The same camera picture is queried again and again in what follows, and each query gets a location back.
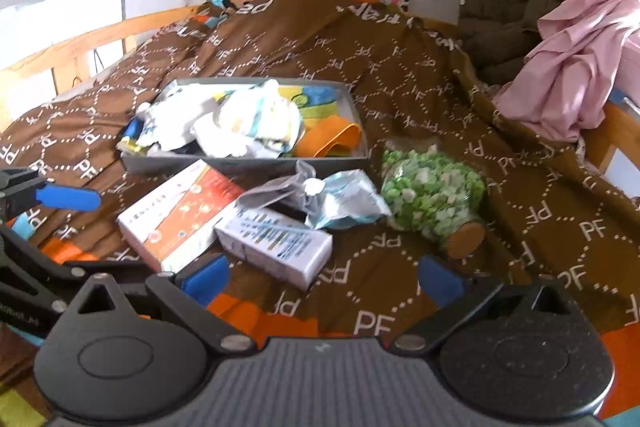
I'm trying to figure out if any white and blue carton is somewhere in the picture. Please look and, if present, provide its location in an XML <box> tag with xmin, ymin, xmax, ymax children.
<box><xmin>214</xmin><ymin>204</ymin><xmax>334</xmax><ymax>291</ymax></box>

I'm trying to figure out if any brown printed blanket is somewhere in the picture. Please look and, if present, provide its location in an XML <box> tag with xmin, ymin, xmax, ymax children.
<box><xmin>0</xmin><ymin>0</ymin><xmax>640</xmax><ymax>427</ymax></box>

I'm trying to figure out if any pink cloth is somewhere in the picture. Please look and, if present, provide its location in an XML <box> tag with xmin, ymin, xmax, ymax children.
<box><xmin>492</xmin><ymin>0</ymin><xmax>640</xmax><ymax>142</ymax></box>

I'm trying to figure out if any grey framed window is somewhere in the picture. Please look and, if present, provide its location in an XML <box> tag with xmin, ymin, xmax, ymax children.
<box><xmin>50</xmin><ymin>0</ymin><xmax>126</xmax><ymax>60</ymax></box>

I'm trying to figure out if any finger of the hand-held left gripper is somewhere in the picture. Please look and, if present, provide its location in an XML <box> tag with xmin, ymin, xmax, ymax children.
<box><xmin>62</xmin><ymin>259</ymin><xmax>152</xmax><ymax>303</ymax></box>
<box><xmin>0</xmin><ymin>167</ymin><xmax>102</xmax><ymax>221</ymax></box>

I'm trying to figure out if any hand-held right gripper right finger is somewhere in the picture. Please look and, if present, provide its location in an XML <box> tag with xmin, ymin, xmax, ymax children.
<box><xmin>390</xmin><ymin>254</ymin><xmax>577</xmax><ymax>354</ymax></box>

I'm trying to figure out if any white sock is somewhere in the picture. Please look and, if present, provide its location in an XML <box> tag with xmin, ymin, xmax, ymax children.
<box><xmin>135</xmin><ymin>102</ymin><xmax>201</xmax><ymax>152</ymax></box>

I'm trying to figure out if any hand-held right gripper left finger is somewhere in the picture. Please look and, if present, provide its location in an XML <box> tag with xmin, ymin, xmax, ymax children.
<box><xmin>75</xmin><ymin>253</ymin><xmax>258</xmax><ymax>353</ymax></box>

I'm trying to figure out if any grey box with painted inside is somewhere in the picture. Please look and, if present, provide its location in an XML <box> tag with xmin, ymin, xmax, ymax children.
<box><xmin>117</xmin><ymin>78</ymin><xmax>372</xmax><ymax>178</ymax></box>

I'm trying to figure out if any orange and white carton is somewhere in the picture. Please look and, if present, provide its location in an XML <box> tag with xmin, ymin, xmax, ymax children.
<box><xmin>116</xmin><ymin>159</ymin><xmax>246</xmax><ymax>274</ymax></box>

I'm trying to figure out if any orange band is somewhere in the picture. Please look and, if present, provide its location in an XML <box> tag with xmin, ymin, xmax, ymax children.
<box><xmin>295</xmin><ymin>117</ymin><xmax>363</xmax><ymax>158</ymax></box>

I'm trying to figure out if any clear plastic bag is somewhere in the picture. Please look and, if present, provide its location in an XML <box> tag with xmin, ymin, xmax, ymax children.
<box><xmin>237</xmin><ymin>159</ymin><xmax>393</xmax><ymax>231</ymax></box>

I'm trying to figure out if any jar of green beads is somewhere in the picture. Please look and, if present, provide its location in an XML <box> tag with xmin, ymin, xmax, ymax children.
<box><xmin>380</xmin><ymin>147</ymin><xmax>487</xmax><ymax>261</ymax></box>

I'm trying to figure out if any pale grey sock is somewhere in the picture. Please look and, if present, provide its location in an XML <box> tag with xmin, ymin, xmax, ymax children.
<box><xmin>150</xmin><ymin>82</ymin><xmax>226</xmax><ymax>118</ymax></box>

